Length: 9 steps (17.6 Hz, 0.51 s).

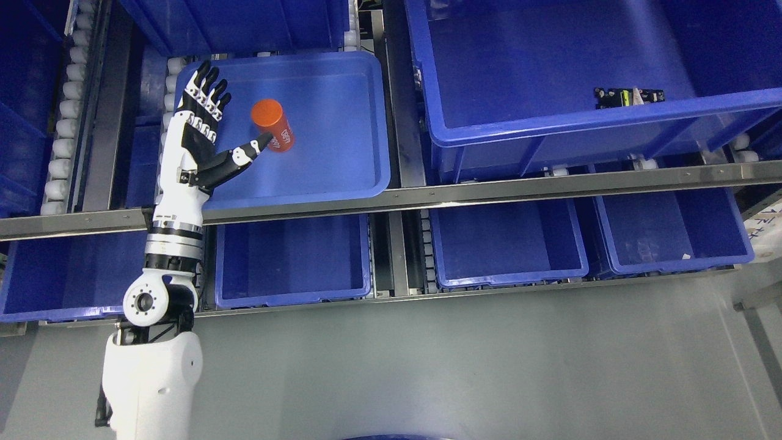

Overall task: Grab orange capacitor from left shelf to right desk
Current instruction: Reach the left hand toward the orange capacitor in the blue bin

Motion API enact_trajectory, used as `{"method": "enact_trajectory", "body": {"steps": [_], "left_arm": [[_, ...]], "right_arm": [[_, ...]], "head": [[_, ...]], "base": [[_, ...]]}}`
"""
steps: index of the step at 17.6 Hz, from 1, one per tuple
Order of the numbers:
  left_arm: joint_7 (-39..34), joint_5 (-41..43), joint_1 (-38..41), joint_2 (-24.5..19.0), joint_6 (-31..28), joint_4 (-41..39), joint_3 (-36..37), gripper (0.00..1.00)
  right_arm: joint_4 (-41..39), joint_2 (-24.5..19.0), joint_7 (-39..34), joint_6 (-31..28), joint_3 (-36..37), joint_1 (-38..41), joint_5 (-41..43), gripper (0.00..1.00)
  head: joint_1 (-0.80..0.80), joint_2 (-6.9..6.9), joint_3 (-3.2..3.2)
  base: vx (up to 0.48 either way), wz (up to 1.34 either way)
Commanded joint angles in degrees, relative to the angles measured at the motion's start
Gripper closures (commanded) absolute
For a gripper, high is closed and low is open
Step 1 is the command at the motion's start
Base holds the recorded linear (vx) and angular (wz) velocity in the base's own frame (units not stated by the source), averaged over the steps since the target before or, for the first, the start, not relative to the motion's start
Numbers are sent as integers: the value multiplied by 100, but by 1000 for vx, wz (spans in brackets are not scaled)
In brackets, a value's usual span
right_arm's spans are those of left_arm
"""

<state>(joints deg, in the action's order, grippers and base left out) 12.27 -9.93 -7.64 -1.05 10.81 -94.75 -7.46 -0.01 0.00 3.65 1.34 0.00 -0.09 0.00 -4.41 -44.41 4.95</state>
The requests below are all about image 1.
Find blue upper bin top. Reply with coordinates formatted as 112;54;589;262
121;1;356;57

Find blue lower bin centre-right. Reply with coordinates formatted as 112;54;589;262
428;199;589;289

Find orange cylindrical capacitor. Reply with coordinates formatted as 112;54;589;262
250;98;296;152

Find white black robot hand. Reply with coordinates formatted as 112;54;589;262
152;60;273;229

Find small black electronic component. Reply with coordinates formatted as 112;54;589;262
594;87;667;109

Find blue shallow tray bin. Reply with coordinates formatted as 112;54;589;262
204;52;390;211

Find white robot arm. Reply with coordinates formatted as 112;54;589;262
95;216;203;439

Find blue lower bin right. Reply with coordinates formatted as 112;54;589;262
576;188;755;279

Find blue lower bin left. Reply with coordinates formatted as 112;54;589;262
1;231;147;323

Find blue bin far left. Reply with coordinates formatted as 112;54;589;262
1;1;69;218

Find blue lower bin centre-left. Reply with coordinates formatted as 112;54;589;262
214;214;371;309

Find large blue storage bin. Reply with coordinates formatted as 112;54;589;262
404;1;781;184

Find white roller conveyor track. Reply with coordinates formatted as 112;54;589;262
39;1;100;216

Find steel shelf rail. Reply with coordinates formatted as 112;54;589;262
1;161;781;241

